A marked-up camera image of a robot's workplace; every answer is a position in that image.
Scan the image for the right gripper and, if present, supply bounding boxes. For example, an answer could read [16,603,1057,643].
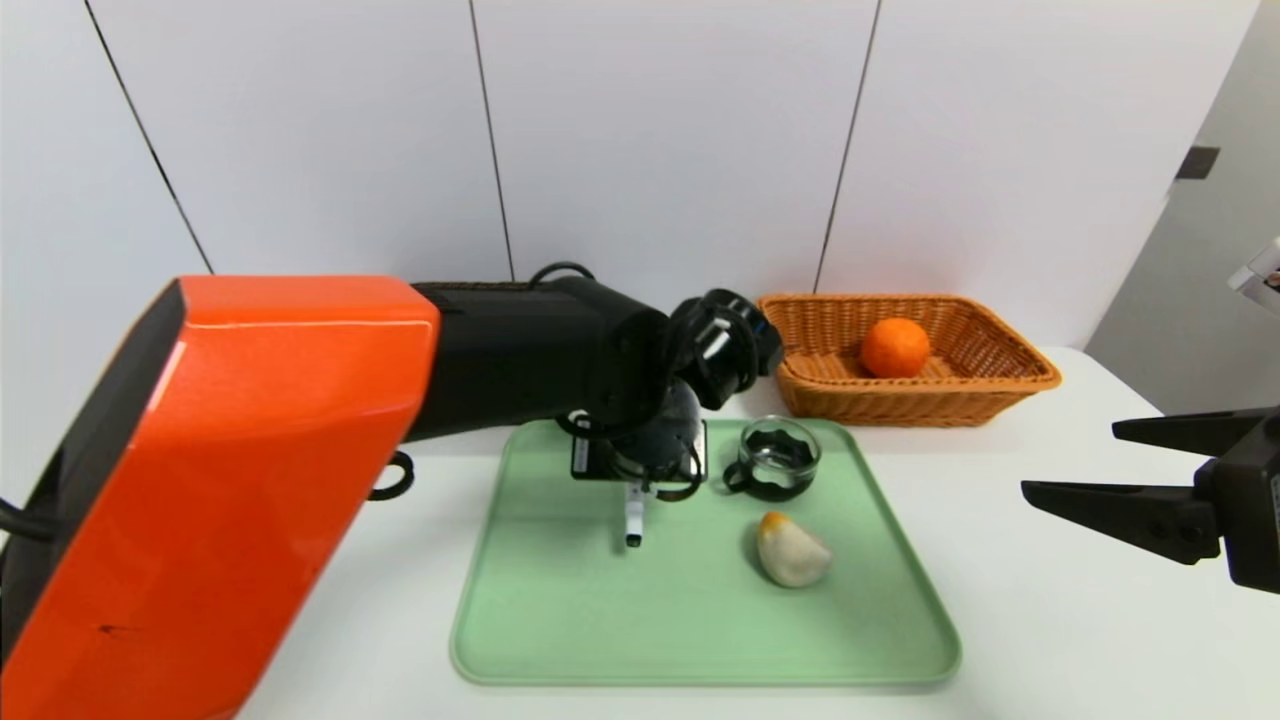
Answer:
[1020,405,1280,595]

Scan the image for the orange fruit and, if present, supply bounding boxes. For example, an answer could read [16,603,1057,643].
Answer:
[861,317,932,380]

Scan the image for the orange wicker basket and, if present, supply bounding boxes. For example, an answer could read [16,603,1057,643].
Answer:
[757,293,1063,429]

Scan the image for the green plastic tray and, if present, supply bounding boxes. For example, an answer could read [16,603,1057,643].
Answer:
[450,418,963,688]

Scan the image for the white orange peach bun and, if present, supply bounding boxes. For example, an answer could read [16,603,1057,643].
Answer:
[757,511,834,590]

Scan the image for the glass cup black holder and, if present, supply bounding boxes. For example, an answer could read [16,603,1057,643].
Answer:
[722,416,822,502]

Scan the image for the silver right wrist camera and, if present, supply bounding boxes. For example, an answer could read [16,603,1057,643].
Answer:
[1228,238,1280,321]

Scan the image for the thin labelled left gripper cable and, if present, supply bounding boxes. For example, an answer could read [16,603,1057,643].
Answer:
[655,450,706,503]

